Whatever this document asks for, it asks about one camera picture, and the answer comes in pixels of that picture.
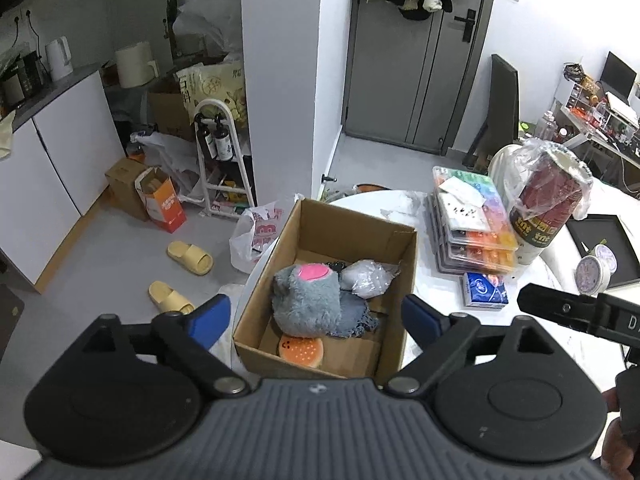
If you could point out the small dark knitted item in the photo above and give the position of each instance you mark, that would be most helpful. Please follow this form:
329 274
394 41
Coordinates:
338 266

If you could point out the blue tissue packet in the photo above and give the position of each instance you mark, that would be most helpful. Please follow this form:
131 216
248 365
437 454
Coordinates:
482 291

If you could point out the white folded paper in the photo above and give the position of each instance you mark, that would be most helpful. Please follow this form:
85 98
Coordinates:
457 186

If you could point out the white electric kettle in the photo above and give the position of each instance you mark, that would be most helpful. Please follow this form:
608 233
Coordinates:
58 60

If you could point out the black door stopper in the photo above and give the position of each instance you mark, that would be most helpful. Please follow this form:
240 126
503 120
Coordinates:
328 178

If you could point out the white plastic bag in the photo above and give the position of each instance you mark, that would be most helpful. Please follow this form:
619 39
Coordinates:
165 155

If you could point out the grey and pink plush toy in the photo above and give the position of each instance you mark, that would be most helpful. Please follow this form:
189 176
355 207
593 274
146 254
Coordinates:
305 305

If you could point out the yellow slipper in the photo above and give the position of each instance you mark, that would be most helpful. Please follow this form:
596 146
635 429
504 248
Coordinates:
190 257
170 297

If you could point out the cluttered white desk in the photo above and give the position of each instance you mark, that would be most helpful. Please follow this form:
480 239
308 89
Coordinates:
607 130

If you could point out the dark grey door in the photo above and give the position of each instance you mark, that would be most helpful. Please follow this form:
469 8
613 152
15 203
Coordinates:
390 75

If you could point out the cream cloth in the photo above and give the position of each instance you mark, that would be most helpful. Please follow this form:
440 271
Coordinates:
6 135

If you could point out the white floor cabinet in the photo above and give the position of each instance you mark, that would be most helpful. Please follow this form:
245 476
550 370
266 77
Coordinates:
45 175

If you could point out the orange cardboard box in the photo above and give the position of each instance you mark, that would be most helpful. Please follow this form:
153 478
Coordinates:
165 205

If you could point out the white wall socket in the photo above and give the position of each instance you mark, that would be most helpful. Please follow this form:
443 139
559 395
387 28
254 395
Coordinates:
22 14

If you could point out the black monitor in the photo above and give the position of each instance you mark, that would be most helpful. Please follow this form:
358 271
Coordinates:
619 75

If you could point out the blue denim cloth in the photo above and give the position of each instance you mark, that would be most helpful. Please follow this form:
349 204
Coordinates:
355 315

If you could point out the pile of translucent bags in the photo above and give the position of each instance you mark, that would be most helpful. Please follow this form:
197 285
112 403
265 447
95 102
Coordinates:
210 25

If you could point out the small brown cardboard box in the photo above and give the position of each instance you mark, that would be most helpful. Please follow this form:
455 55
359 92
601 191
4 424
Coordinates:
122 185

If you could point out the red-printed plastic bag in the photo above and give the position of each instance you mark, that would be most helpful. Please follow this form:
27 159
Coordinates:
260 232

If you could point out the colourful bead storage case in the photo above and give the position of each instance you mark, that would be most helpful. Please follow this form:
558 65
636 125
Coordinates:
492 240

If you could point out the person's right hand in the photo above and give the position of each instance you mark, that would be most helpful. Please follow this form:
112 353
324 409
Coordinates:
612 440

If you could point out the yellow printed rice bag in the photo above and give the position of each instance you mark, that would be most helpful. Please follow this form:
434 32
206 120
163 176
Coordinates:
215 90

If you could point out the cream round appliance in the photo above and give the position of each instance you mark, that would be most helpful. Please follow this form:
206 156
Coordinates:
134 65

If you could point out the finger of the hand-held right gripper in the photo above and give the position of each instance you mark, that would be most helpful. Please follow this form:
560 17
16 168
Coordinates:
555 307

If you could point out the black leaning panel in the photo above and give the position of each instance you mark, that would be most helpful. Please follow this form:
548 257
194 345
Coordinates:
502 105

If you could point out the orange burger plush toy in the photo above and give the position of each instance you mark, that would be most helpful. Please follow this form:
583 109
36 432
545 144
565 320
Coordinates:
301 349

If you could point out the white rolling rack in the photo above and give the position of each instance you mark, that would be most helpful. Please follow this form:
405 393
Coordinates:
235 195

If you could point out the dark glass bottle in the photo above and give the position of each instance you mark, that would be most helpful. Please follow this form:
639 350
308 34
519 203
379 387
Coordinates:
210 140
223 140

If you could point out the black countertop appliance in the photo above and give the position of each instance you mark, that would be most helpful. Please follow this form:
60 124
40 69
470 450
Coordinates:
22 77

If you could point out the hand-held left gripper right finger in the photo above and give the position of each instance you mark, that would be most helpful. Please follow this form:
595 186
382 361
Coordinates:
420 317

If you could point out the white bead pegboard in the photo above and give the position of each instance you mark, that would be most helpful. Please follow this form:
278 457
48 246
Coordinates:
462 215

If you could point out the large brown cardboard box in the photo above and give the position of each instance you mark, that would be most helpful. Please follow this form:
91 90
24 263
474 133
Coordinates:
167 115

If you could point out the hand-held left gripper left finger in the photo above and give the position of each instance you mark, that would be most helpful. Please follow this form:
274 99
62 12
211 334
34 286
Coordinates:
210 316

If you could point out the black rectangular tray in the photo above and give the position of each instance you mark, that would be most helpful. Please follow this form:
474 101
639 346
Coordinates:
625 245

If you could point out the grey bead storage case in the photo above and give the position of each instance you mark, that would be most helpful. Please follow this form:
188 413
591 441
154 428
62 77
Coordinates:
450 260

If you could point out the white item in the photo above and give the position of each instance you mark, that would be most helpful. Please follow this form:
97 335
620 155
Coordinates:
370 277

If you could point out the round white tin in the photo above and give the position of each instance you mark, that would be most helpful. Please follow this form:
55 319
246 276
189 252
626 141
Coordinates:
605 254
591 275

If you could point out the white round container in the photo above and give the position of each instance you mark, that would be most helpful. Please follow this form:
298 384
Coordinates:
500 170

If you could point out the brown chair back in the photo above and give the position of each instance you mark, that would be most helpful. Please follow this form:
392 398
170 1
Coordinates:
370 188

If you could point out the plastic-wrapped paper cup stack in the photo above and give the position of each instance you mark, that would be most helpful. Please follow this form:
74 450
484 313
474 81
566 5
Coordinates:
545 200

